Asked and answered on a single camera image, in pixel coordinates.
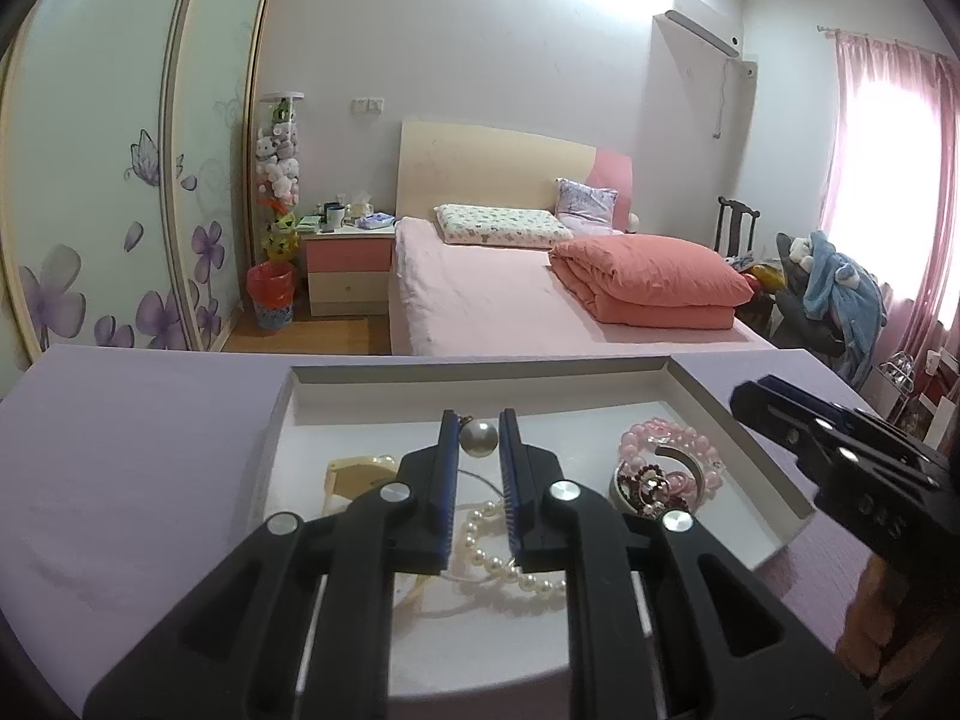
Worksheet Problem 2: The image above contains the dark wooden chair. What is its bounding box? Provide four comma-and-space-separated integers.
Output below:
716, 195, 762, 256

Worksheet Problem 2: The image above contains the large silver pearl pendant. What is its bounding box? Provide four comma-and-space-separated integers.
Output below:
459, 416, 500, 458

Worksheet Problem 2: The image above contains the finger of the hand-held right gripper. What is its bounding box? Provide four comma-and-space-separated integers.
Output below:
761, 376, 878, 430
731, 381, 826, 466

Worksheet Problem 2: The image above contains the beige and pink headboard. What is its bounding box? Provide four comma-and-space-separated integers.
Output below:
397, 118, 635, 230

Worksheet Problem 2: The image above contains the trash bin with red bag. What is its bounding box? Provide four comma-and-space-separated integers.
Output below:
247, 261, 296, 331

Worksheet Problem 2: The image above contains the curtain rod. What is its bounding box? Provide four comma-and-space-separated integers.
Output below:
816, 24, 953, 61

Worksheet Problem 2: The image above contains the thin silver bangle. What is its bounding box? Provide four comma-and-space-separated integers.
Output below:
450, 465, 507, 496

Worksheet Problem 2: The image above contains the white patterned pillow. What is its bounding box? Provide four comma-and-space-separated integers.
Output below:
435, 202, 575, 252

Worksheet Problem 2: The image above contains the bed with pink sheet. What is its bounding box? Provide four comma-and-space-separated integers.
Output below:
390, 216, 781, 357

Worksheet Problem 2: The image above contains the purple sheet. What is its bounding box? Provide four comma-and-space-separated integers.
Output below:
0, 345, 960, 720

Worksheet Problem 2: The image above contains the white air conditioner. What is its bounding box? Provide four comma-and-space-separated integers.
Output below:
652, 0, 743, 57

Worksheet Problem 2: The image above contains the grey cardboard box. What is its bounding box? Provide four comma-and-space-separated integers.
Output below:
247, 356, 818, 698

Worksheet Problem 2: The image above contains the floral sliding door wardrobe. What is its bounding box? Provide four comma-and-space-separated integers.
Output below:
0, 0, 282, 376

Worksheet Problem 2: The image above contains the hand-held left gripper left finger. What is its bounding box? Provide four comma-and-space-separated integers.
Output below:
82, 410, 460, 720

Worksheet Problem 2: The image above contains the pink and beige nightstand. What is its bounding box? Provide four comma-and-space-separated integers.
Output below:
304, 221, 397, 317

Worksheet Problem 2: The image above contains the clear plush toy tower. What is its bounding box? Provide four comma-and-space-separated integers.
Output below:
251, 92, 305, 267

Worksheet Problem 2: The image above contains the pink bead bracelet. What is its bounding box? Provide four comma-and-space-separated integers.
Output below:
619, 420, 725, 500

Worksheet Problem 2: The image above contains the grey cuff bracelet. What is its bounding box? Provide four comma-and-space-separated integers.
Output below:
611, 446, 721, 518

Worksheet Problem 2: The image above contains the dark red bead necklace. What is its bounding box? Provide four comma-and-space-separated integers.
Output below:
619, 465, 695, 517

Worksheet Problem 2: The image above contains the dark grey seat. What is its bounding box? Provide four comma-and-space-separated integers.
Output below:
772, 232, 856, 357

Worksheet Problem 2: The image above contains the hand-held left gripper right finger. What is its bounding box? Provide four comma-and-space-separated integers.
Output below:
499, 407, 875, 720

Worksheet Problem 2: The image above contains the folded pink quilt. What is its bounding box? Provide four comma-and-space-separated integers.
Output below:
547, 232, 755, 331

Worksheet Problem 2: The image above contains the blue fleece robe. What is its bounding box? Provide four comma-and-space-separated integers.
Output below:
802, 231, 890, 383

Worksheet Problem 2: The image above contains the pink curtain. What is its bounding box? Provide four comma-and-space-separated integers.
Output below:
821, 30, 960, 406

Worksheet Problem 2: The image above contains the red and yellow toy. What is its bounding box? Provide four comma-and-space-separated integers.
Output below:
739, 259, 787, 293

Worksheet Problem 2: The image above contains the floral cushion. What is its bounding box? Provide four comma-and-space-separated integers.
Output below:
553, 178, 620, 235

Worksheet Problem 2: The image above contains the white pearl bracelet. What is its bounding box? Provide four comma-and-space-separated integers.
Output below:
448, 499, 569, 601

